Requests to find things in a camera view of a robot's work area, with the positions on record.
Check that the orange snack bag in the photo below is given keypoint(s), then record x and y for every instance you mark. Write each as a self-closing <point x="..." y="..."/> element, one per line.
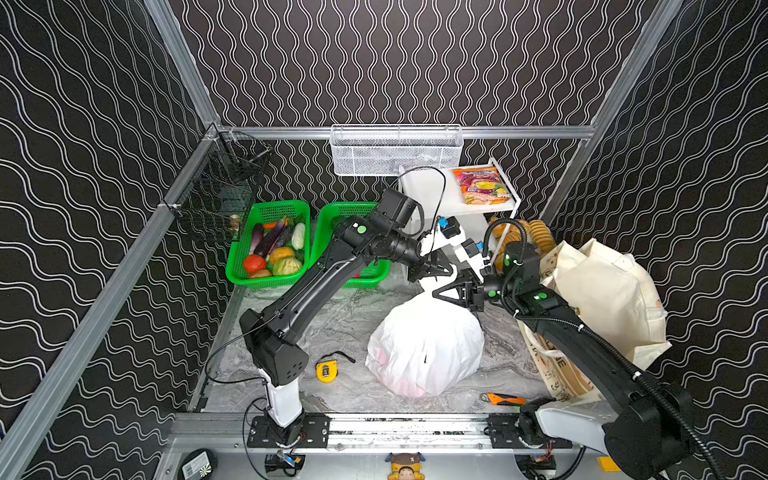
<point x="482" y="186"/>

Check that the black wire basket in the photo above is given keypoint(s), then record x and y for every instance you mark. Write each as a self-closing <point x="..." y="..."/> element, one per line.
<point x="214" y="207"/>

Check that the cream canvas tote bag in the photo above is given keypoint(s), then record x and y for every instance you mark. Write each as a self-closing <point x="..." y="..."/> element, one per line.
<point x="615" y="296"/>

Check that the orange utility knife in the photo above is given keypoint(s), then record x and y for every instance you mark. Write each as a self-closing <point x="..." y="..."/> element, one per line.
<point x="502" y="399"/>

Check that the yellow tape measure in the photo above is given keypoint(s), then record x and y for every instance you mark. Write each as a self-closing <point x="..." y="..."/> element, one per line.
<point x="327" y="366"/>

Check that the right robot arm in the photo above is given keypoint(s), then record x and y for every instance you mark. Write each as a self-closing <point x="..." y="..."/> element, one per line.
<point x="651" y="427"/>

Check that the white plastic grocery bag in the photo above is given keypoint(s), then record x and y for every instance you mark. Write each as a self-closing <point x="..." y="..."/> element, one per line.
<point x="424" y="347"/>

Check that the cartoon figure toy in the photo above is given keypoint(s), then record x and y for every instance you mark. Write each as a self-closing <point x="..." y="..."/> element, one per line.
<point x="405" y="466"/>

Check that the white bread tray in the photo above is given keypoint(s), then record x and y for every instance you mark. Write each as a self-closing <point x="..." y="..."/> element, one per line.
<point x="538" y="236"/>

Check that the purple eggplant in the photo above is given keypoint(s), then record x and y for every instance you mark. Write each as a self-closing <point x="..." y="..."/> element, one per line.
<point x="256" y="237"/>

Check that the red tomato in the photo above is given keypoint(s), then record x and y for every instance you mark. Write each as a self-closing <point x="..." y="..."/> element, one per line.
<point x="254" y="263"/>

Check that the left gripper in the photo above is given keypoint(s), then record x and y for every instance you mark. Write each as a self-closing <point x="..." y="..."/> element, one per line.
<point x="429" y="267"/>

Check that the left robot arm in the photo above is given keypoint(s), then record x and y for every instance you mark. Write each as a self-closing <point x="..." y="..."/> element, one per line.
<point x="272" y="335"/>

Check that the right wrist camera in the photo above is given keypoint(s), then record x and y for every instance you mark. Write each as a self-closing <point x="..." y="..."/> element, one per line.
<point x="468" y="252"/>

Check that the white two-tier shelf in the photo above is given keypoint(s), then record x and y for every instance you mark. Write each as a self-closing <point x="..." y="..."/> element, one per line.
<point x="440" y="194"/>

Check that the metal base rail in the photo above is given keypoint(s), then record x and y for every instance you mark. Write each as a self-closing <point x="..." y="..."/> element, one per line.
<point x="339" y="433"/>

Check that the left green basket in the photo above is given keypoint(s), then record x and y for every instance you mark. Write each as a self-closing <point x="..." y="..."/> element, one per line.
<point x="285" y="245"/>

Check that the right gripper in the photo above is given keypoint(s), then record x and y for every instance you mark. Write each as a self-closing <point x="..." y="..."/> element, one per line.
<point x="470" y="291"/>

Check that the white wire basket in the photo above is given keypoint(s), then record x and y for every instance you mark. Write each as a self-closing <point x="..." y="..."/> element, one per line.
<point x="388" y="150"/>

